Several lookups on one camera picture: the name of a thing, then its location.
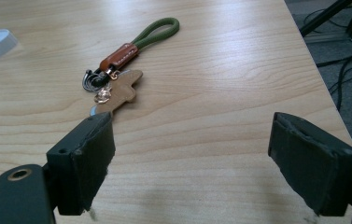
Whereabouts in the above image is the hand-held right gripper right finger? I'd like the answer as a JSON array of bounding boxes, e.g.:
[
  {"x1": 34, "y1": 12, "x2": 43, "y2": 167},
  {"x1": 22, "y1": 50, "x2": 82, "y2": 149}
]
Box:
[{"x1": 267, "y1": 111, "x2": 352, "y2": 217}]

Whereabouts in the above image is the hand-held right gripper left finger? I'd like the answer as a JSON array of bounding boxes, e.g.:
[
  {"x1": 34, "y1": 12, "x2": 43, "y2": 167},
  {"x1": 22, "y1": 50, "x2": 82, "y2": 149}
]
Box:
[{"x1": 46, "y1": 111, "x2": 117, "y2": 217}]

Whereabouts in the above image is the green rope keychain with leather tag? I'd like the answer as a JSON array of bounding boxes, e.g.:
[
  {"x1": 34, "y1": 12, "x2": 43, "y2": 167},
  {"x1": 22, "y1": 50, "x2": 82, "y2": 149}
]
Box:
[{"x1": 81, "y1": 17, "x2": 180, "y2": 117}]

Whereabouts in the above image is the black metal stand leg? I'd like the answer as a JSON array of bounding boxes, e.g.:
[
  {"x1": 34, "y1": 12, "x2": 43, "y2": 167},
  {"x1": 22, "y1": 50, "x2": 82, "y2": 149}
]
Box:
[{"x1": 299, "y1": 0, "x2": 352, "y2": 37}]

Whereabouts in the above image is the black floor cable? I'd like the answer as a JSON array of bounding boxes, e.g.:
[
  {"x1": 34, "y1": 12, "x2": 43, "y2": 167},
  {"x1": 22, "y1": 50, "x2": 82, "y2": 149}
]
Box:
[{"x1": 316, "y1": 43, "x2": 352, "y2": 112}]

